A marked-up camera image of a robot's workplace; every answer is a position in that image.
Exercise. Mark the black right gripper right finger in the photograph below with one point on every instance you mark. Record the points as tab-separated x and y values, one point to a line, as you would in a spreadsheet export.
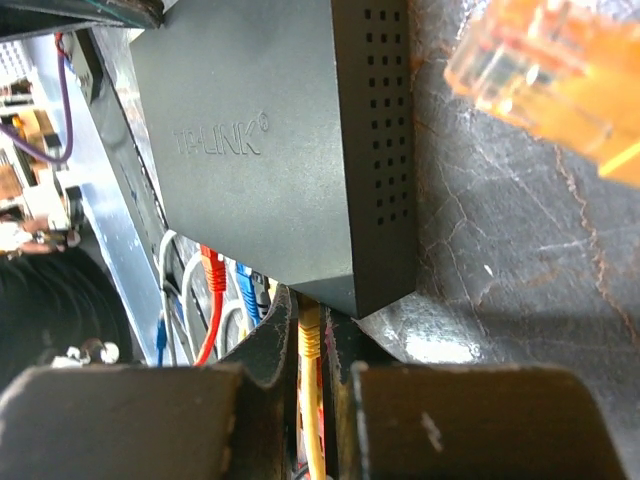
387	419

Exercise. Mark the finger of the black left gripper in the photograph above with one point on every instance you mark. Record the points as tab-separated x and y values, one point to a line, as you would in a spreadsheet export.
24	19

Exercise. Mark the black network switch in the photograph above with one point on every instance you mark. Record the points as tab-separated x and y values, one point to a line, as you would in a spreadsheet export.
281	135

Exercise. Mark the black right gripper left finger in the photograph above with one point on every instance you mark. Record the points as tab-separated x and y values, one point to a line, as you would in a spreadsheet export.
234	419

